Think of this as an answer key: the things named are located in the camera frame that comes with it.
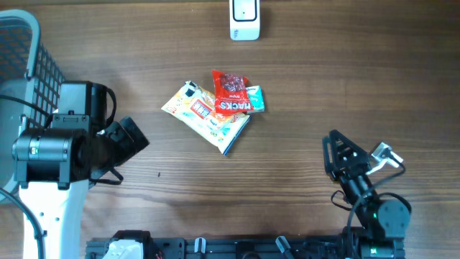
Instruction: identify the grey black shopping basket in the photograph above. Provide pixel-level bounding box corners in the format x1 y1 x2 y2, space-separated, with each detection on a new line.
1 9 65 194

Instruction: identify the red candy bag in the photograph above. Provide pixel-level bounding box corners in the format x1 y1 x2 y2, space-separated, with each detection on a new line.
212 70 253 114

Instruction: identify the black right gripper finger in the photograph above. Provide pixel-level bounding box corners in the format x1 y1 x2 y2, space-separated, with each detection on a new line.
322 136 333 175
329 129 369 169

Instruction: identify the black right camera cable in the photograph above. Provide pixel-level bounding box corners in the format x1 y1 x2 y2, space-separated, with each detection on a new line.
330 161 407 259

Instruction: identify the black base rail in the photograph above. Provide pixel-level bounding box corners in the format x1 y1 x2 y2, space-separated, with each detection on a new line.
85 230 405 259

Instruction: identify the teal tissue pack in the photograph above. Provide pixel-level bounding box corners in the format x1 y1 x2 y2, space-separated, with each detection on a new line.
247 86 265 114

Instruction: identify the yellow wet wipes pack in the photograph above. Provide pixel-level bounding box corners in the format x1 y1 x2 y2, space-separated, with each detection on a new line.
162 81 252 155

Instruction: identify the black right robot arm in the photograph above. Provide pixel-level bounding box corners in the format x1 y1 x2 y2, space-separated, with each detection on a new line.
322 129 412 258

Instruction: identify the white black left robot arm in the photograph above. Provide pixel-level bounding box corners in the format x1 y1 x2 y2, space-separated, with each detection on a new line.
11 81 150 258

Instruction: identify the white barcode scanner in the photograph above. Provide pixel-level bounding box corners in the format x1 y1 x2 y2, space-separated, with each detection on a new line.
229 0 261 41

